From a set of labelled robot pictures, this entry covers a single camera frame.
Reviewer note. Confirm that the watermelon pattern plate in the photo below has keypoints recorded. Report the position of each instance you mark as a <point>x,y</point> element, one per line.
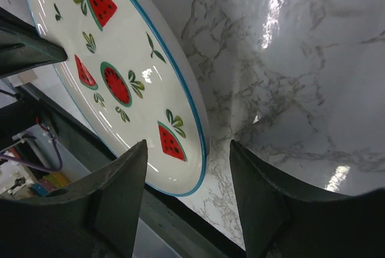
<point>129,77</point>

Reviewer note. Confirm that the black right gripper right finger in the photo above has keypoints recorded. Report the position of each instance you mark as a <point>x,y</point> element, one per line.
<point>282,216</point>

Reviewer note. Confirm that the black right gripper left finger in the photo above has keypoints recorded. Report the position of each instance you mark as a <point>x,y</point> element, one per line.
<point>96,216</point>

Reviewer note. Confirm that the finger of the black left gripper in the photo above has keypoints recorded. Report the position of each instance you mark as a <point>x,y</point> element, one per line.
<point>23,49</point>

